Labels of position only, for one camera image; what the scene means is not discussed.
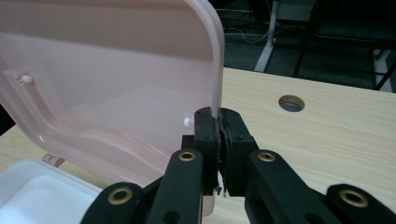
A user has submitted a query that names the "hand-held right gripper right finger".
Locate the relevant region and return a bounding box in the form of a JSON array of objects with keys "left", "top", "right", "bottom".
[{"left": 219, "top": 107, "right": 344, "bottom": 224}]

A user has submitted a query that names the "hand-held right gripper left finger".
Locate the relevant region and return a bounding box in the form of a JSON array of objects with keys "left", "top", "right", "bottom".
[{"left": 146, "top": 106, "right": 219, "bottom": 224}]

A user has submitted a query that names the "pink storage box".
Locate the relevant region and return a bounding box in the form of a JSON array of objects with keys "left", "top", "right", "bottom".
[{"left": 0, "top": 0, "right": 226, "bottom": 217}]

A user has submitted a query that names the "white divided tray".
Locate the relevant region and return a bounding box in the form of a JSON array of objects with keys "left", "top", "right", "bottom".
[{"left": 0, "top": 158, "right": 105, "bottom": 224}]

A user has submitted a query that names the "black chair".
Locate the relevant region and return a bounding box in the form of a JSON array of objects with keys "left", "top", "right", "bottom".
[{"left": 292, "top": 0, "right": 396, "bottom": 91}]

